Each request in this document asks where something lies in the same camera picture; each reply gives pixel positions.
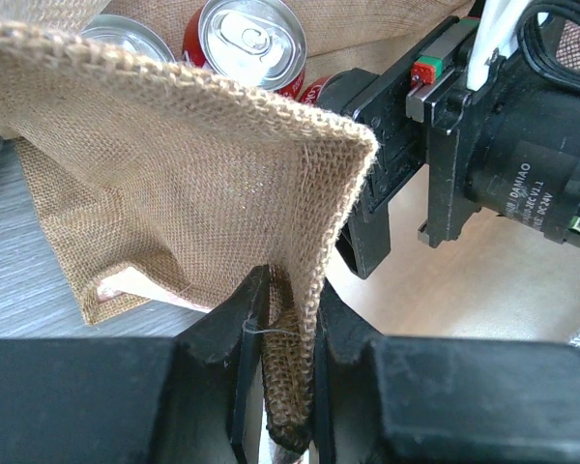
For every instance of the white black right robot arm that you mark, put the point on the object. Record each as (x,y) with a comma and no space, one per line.
(527,165)

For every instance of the red Coke can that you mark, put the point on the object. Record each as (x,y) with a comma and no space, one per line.
(313,91)
(258,43)
(128,34)

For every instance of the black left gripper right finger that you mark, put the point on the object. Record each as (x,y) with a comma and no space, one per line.
(346,418)

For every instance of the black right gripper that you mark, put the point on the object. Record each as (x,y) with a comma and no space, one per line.
(432,100)

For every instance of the tan canvas tote bag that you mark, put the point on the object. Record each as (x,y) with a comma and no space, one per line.
(194,179)

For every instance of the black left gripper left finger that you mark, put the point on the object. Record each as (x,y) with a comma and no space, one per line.
(218,398)

